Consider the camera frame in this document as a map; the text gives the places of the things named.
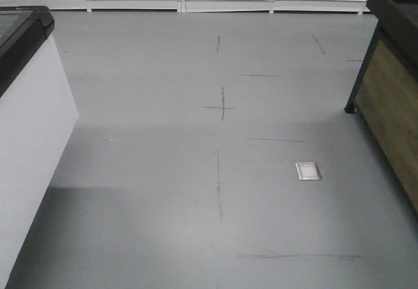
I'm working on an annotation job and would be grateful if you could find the metal floor outlet cover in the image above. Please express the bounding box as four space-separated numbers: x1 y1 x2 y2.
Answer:
295 162 322 180

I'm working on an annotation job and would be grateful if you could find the white chest freezer black lid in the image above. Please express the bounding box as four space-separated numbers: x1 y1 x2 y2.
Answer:
1 6 79 286

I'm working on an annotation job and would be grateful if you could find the black wooden produce stand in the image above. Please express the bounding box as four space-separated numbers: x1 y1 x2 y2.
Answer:
344 0 417 213

